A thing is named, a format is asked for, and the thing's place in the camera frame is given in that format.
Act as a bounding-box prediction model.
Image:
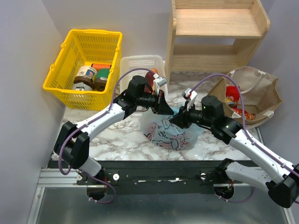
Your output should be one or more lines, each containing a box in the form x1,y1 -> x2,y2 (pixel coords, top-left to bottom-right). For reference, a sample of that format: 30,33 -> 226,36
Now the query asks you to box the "light blue plastic bag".
140,109 -> 204,151

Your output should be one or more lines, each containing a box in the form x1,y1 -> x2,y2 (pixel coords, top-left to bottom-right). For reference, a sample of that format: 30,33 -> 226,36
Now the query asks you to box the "red assorted candy bag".
232,107 -> 256,120

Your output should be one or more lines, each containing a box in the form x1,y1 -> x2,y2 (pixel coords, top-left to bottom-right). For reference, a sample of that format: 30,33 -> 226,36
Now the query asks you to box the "brown burlap tote bag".
209,66 -> 282,129

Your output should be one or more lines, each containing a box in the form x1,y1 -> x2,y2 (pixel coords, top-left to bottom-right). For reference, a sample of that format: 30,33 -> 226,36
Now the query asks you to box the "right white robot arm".
170,96 -> 299,208

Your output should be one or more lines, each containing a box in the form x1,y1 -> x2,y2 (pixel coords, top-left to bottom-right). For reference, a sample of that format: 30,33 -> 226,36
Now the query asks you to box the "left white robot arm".
53,76 -> 174,178

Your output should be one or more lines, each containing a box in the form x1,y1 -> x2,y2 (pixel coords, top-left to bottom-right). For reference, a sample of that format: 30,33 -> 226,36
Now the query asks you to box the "white plastic tray basket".
119,55 -> 166,92

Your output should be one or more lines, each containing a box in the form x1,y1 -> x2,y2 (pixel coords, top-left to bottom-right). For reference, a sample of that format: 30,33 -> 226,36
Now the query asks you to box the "green brown-lid jar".
94,68 -> 110,91

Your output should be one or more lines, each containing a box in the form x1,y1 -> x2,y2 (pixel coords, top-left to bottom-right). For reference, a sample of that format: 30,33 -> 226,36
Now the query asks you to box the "white brown-lid jar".
73,66 -> 97,91

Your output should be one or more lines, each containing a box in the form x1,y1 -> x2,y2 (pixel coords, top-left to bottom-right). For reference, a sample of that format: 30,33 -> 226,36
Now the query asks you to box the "yellow plastic shopping basket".
43,29 -> 123,111

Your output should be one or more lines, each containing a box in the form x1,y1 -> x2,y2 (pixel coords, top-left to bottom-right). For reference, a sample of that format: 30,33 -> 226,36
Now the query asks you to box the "white small cup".
72,83 -> 85,91

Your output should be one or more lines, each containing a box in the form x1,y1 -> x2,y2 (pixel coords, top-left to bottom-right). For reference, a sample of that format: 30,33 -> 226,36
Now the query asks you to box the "wooden shelf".
165,0 -> 271,78

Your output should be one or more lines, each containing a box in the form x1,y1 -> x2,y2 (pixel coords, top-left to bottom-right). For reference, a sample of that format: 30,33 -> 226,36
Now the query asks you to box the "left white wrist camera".
153,73 -> 167,93

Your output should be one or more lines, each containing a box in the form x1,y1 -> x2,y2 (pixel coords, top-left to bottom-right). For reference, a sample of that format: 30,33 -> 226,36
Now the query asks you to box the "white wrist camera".
153,73 -> 167,93
182,88 -> 197,111

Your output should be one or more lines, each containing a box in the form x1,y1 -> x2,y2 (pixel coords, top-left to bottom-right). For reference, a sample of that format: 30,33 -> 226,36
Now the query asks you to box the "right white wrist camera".
182,88 -> 197,111

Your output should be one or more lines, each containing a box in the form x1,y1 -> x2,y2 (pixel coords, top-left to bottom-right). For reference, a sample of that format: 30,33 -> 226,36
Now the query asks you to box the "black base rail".
38,160 -> 260,196

